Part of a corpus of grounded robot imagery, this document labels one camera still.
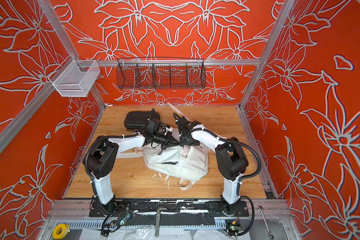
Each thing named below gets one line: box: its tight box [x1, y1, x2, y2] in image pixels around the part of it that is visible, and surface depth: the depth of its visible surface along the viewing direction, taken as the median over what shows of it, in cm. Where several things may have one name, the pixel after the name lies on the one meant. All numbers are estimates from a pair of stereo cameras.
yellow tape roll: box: [52, 223, 70, 240], surface depth 68 cm
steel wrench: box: [258, 205, 275, 240], surface depth 69 cm
